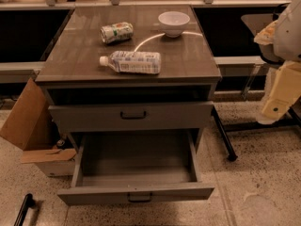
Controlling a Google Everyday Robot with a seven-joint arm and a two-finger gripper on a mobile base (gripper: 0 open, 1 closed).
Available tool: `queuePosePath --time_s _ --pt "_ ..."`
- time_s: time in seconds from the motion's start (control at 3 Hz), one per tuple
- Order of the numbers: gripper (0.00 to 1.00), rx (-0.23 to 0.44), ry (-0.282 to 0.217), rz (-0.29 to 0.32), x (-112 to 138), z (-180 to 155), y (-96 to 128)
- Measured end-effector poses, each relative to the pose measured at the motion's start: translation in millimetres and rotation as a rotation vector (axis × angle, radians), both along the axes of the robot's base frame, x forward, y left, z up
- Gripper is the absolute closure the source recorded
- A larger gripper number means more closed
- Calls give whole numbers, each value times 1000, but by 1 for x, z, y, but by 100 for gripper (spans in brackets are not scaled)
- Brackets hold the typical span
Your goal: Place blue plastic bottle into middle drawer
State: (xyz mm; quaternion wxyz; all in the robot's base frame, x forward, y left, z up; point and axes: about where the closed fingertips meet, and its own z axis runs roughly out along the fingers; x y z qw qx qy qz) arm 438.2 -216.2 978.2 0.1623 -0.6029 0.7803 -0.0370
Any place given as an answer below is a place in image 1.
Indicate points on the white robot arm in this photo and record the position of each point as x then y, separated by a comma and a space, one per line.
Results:
285, 36

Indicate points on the closed upper grey drawer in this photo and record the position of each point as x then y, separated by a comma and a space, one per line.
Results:
130, 117

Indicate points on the black chair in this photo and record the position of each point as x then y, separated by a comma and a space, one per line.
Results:
256, 23

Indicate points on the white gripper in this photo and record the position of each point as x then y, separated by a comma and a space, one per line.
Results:
289, 37

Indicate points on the brown cardboard box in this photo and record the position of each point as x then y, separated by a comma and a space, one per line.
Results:
30, 128

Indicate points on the crushed green soda can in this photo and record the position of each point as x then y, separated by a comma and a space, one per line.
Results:
116, 32

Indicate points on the black handle on floor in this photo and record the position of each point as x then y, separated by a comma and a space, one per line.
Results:
28, 203

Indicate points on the grey drawer cabinet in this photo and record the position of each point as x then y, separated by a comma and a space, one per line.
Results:
72, 74

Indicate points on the open middle grey drawer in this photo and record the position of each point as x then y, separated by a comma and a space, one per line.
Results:
135, 167

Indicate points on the blue plastic water bottle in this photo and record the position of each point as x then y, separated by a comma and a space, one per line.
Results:
133, 62

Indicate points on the white ceramic bowl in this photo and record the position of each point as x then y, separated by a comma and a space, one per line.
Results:
173, 23

